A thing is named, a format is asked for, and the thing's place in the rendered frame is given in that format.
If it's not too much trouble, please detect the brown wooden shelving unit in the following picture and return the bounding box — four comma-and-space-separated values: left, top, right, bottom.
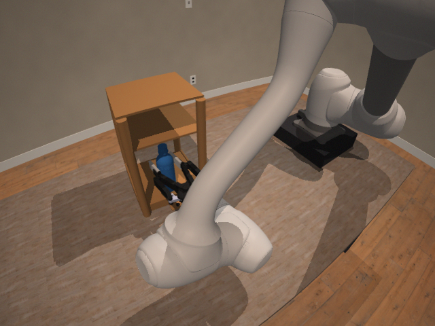
105, 72, 207, 217

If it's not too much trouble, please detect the blue bottle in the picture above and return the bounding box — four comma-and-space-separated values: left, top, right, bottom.
156, 143, 176, 182

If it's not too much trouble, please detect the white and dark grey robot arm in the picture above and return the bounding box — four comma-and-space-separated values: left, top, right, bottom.
135, 0, 435, 289

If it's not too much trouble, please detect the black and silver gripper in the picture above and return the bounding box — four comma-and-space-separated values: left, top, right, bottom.
148, 151, 201, 205

